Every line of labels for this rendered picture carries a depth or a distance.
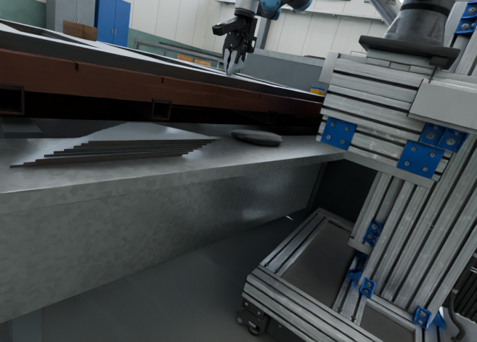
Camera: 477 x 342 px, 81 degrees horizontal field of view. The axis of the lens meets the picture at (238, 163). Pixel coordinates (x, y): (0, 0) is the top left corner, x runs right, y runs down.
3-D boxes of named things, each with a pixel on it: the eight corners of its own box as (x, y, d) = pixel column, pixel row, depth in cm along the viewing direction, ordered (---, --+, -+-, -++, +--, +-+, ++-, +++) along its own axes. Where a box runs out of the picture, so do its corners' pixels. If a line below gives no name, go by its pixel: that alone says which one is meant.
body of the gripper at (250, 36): (253, 54, 99) (262, 18, 95) (237, 49, 92) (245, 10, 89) (238, 52, 103) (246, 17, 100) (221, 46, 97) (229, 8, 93)
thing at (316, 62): (247, 52, 209) (248, 46, 207) (291, 66, 252) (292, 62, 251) (446, 90, 129) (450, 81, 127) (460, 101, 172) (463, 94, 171)
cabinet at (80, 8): (55, 59, 723) (56, -26, 661) (45, 56, 745) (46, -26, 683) (92, 64, 805) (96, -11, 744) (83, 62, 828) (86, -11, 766)
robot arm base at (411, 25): (438, 59, 79) (454, 21, 76) (441, 49, 66) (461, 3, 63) (382, 50, 86) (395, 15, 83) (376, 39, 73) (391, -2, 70)
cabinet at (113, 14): (95, 65, 814) (100, -9, 752) (86, 62, 836) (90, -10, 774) (125, 69, 897) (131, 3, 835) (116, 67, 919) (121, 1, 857)
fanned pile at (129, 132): (-3, 140, 47) (-4, 117, 45) (187, 138, 75) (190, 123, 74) (11, 169, 39) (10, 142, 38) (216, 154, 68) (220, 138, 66)
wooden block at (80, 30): (62, 33, 107) (62, 19, 105) (77, 36, 112) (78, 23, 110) (81, 38, 102) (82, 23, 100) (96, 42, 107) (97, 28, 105)
